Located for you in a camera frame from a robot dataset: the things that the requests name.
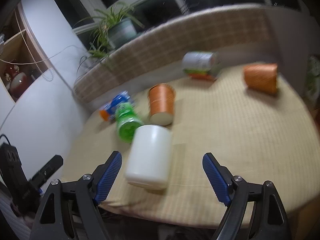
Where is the white ceramic cup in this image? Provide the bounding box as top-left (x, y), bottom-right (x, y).
top-left (125, 125), bottom-right (172, 191)

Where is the small orange paper cup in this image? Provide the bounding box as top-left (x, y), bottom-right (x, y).
top-left (243, 63), bottom-right (278, 95)

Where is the large orange paper cup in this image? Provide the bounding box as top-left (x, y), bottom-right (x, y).
top-left (148, 83), bottom-right (175, 126)

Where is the black power adapter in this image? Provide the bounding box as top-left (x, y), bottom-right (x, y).
top-left (1, 134), bottom-right (27, 202)

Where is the striped table cloth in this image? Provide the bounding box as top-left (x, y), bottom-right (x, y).
top-left (61, 61), bottom-right (320, 228)

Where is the orange blue soda bottle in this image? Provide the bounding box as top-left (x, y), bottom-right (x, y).
top-left (99, 90), bottom-right (135, 121)

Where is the green tea bottle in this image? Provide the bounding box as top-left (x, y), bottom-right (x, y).
top-left (116, 102), bottom-right (144, 143)

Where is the red white vase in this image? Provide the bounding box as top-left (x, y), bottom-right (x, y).
top-left (4, 64), bottom-right (30, 99)

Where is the white green labelled jar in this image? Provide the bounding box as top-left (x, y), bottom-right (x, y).
top-left (182, 51), bottom-right (222, 81)

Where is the potted spider plant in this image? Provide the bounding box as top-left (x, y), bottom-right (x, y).
top-left (74, 1), bottom-right (145, 67)

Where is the plaid beige sill cloth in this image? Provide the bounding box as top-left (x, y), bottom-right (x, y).
top-left (73, 4), bottom-right (274, 103)

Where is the white bead chain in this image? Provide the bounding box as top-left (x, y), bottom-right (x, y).
top-left (13, 12), bottom-right (56, 82)

